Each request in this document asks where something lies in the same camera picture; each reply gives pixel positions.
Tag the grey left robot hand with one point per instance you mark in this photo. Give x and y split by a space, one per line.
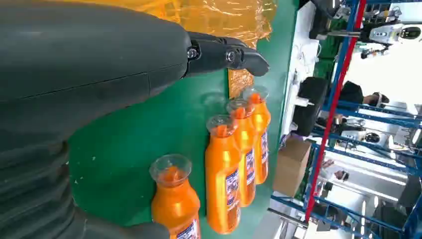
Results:
82 49

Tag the orange drink bottle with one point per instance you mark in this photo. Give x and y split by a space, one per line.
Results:
176 204
245 142
221 171
262 122

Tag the green table mat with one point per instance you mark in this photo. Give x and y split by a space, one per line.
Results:
132 148

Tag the yellow plastic sheet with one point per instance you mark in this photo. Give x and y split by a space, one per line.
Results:
214 16

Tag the ribbed grey left arm sleeve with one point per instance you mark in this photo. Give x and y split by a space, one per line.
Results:
29 191

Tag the white desk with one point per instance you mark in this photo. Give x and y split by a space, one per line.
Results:
303 49

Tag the black office chair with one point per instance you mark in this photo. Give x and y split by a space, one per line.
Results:
310 102

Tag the brown cardboard box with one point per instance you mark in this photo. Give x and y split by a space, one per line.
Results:
291 165

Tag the red pole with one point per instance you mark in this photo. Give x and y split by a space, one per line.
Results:
333 109

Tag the person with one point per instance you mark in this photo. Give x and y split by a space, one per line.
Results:
351 94

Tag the white humanoid robot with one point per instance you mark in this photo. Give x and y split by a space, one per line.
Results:
385 33

